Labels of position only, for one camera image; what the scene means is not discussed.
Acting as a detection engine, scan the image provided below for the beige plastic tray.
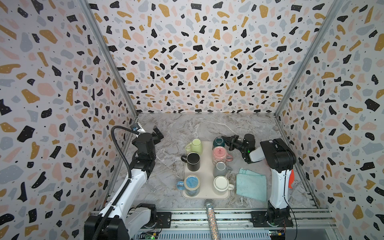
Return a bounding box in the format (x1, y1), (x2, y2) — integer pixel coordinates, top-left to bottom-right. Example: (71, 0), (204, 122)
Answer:
(182, 141), (231, 200)

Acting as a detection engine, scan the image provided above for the teal cloth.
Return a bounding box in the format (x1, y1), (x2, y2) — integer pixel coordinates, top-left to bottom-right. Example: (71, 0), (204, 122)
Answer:
(236, 168), (267, 202)

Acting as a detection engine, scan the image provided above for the light green mug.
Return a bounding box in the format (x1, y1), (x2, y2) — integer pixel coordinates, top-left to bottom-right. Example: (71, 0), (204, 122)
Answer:
(185, 139), (203, 155)

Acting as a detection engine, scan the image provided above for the dark green mug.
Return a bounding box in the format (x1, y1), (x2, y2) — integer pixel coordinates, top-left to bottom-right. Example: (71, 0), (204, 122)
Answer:
(212, 137), (226, 149)

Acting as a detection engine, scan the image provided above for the grey mug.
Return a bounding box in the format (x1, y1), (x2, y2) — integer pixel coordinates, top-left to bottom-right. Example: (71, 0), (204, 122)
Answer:
(213, 162), (228, 178)

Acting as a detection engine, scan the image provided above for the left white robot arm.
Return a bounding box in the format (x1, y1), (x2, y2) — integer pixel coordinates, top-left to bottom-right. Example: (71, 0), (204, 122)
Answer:
(84, 123), (164, 240)

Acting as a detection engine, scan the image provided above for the white mug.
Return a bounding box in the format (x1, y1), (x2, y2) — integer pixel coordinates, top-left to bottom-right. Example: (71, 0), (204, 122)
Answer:
(213, 176), (235, 196)

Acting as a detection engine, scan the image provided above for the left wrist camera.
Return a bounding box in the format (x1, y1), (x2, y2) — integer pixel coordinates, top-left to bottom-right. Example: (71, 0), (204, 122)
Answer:
(130, 123), (146, 135)

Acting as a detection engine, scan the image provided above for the pink ghost mug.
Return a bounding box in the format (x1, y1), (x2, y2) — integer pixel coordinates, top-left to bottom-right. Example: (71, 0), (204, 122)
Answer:
(212, 146), (234, 165)

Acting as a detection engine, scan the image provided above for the red plush monster toy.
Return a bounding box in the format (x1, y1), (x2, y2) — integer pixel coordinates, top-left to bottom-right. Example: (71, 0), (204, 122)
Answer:
(288, 170), (295, 189)

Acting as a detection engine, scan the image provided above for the blue glazed mug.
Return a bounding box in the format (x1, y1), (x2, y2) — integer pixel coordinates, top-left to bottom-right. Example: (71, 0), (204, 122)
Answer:
(176, 175), (201, 197)

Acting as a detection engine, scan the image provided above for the glittery tube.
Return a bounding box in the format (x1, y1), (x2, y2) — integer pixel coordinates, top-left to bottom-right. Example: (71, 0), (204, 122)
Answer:
(205, 200), (221, 240)

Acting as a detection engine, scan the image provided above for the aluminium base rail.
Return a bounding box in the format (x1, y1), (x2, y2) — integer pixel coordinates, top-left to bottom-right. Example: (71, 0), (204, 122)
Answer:
(132, 209), (342, 240)

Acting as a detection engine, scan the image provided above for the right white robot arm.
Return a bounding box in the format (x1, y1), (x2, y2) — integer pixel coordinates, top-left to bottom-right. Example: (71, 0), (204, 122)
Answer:
(222, 134), (297, 227)

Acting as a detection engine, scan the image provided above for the black mug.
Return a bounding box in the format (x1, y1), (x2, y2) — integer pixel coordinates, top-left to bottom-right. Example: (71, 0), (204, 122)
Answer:
(181, 153), (201, 172)

